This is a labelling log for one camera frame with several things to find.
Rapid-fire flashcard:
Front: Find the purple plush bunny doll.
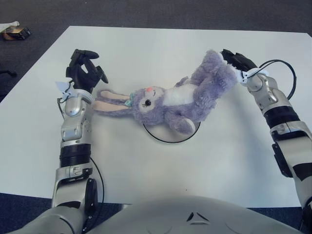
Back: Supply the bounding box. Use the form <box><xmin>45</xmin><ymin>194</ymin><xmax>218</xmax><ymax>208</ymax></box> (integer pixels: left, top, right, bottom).
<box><xmin>91</xmin><ymin>49</ymin><xmax>239</xmax><ymax>135</ymax></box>

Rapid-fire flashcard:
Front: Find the grey robot torso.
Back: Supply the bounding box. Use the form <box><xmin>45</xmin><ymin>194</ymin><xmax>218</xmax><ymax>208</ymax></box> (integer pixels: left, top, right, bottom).
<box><xmin>80</xmin><ymin>194</ymin><xmax>305</xmax><ymax>234</ymax></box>

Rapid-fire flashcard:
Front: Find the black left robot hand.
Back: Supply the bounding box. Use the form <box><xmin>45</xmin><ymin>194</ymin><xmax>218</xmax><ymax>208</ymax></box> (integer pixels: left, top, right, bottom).
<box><xmin>65</xmin><ymin>49</ymin><xmax>109</xmax><ymax>93</ymax></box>

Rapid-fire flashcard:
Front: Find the black office chair base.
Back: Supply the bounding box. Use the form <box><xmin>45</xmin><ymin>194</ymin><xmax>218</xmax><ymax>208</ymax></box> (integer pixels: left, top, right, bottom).
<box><xmin>0</xmin><ymin>63</ymin><xmax>17</xmax><ymax>78</ymax></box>

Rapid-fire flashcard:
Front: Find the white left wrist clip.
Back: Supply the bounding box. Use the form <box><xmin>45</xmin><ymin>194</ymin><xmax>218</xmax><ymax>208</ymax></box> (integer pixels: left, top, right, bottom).
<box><xmin>55</xmin><ymin>81</ymin><xmax>76</xmax><ymax>100</ymax></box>

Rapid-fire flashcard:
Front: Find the white plate with black rim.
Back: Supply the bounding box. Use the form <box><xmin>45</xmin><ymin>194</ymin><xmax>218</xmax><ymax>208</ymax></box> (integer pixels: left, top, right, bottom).
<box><xmin>143</xmin><ymin>120</ymin><xmax>201</xmax><ymax>144</ymax></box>

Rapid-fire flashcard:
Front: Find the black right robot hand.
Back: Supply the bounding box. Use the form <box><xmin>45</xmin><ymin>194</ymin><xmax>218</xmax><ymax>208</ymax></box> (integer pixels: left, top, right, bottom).
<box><xmin>220</xmin><ymin>48</ymin><xmax>258</xmax><ymax>77</ymax></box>

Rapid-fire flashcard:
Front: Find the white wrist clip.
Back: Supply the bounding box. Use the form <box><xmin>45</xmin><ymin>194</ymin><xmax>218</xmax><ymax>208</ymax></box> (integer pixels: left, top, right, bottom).
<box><xmin>235</xmin><ymin>68</ymin><xmax>270</xmax><ymax>85</ymax></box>
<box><xmin>55</xmin><ymin>81</ymin><xmax>76</xmax><ymax>100</ymax></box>

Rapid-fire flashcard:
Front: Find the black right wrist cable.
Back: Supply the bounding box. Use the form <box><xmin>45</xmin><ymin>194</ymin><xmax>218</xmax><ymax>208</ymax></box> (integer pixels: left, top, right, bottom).
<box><xmin>243</xmin><ymin>59</ymin><xmax>297</xmax><ymax>99</ymax></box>

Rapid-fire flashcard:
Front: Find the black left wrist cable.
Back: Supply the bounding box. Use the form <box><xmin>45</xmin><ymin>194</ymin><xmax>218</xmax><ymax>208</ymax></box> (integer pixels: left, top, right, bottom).
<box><xmin>57</xmin><ymin>81</ymin><xmax>106</xmax><ymax>220</ymax></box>

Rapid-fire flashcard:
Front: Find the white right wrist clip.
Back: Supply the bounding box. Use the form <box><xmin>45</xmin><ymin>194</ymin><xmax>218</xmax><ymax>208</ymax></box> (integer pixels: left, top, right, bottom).
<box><xmin>235</xmin><ymin>68</ymin><xmax>270</xmax><ymax>85</ymax></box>

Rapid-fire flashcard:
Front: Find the white paper sheet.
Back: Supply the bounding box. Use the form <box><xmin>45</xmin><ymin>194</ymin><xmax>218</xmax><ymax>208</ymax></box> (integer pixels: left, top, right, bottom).
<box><xmin>0</xmin><ymin>20</ymin><xmax>20</xmax><ymax>34</ymax></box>

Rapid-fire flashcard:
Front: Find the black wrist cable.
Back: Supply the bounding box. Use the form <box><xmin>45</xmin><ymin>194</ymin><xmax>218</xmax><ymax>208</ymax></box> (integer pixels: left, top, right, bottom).
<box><xmin>243</xmin><ymin>59</ymin><xmax>297</xmax><ymax>99</ymax></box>
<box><xmin>57</xmin><ymin>81</ymin><xmax>106</xmax><ymax>220</ymax></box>

